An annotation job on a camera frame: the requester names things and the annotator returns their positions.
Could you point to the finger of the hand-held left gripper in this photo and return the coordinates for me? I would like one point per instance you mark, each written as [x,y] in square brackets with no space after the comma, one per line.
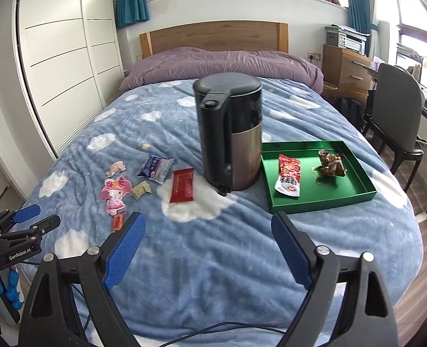
[47,223]
[25,212]

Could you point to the purple pillow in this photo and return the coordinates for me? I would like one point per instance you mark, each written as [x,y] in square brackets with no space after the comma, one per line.
[220,67]

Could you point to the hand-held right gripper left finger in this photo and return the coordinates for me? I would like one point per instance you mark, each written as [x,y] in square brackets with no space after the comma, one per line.
[125,253]

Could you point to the green tray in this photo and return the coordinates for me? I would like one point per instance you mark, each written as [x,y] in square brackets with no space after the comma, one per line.
[329,191]

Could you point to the small green snack packet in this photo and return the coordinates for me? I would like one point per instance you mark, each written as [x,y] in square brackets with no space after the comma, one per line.
[140,190]

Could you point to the small pink snack packet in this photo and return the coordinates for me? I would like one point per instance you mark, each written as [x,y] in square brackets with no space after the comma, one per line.
[115,169]

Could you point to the small red snack packet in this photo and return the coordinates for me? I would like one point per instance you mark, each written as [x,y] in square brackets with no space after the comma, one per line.
[119,222]

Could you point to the blue cloud print blanket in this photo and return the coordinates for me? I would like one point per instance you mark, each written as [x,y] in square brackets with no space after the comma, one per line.
[213,260]

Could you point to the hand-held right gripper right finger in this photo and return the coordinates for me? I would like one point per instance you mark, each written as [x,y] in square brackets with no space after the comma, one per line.
[291,253]

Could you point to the black bag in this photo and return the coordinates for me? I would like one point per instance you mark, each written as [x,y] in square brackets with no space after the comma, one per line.
[350,112]

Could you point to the black electric kettle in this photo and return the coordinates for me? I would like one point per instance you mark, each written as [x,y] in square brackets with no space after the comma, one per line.
[228,123]

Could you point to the brown snack packet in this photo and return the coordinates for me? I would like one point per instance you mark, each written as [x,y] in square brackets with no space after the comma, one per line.
[331,164]

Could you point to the pink cartoon figure packet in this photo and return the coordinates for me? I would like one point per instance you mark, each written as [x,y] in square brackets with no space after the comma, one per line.
[115,193]

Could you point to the dark grey chair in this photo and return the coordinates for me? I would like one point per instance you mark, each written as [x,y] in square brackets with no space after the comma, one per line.
[397,104]

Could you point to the wall outlet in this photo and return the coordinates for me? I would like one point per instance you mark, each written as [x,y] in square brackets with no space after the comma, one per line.
[314,56]

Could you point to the white wardrobe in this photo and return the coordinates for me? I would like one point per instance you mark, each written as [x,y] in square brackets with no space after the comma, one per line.
[65,50]

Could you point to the wooden headboard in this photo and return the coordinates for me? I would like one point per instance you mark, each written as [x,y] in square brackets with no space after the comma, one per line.
[213,36]

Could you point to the long red snack packet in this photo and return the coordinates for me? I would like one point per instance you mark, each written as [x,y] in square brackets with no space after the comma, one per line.
[181,186]

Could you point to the wooden drawer cabinet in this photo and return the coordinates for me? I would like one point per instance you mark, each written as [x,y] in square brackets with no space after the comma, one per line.
[343,68]

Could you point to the red and white snack packet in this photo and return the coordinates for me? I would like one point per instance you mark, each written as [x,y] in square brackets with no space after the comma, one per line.
[289,175]

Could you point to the blue and white snack packet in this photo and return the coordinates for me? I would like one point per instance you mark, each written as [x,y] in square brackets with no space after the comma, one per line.
[156,169]

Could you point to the grey printer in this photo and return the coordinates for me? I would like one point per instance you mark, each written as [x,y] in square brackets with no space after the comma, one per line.
[349,39]

